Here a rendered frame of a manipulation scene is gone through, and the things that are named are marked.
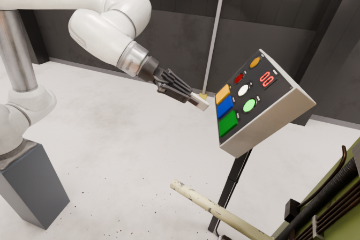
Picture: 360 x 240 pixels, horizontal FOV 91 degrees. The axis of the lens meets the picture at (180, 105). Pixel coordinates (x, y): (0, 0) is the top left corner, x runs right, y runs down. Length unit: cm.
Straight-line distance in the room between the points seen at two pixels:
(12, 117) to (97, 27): 74
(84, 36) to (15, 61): 60
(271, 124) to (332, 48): 194
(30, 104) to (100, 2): 70
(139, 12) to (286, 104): 49
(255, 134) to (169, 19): 222
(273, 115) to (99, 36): 50
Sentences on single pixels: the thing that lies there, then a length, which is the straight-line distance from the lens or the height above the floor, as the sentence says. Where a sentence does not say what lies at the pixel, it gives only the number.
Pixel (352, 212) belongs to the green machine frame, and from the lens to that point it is 52.
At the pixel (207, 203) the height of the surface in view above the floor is 64.
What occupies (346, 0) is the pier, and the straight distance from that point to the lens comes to 237.
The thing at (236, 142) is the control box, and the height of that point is 99.
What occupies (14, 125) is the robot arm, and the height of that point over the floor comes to 77.
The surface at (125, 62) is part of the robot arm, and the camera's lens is 51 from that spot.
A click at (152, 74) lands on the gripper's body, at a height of 117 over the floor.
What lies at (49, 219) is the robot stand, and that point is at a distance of 161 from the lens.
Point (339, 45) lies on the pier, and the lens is 246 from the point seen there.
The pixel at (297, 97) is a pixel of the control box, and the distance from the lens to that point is 53.
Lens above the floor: 138
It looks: 34 degrees down
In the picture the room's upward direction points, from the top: 6 degrees clockwise
